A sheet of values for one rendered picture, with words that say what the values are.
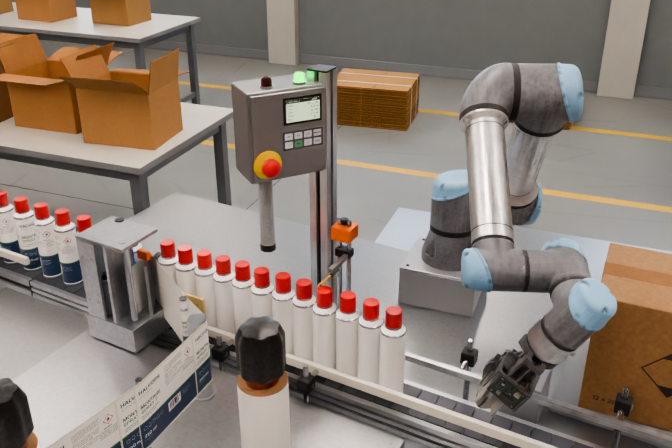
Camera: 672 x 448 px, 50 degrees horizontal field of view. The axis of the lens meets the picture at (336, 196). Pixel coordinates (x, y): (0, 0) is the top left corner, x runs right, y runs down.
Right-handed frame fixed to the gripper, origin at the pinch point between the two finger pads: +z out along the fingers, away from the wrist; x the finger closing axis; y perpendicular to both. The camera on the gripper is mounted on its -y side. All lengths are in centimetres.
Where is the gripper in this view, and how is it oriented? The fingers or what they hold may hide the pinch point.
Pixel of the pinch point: (483, 400)
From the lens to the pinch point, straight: 146.8
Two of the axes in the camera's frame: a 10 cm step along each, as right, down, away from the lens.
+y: -4.8, 3.7, -7.9
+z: -4.4, 6.9, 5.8
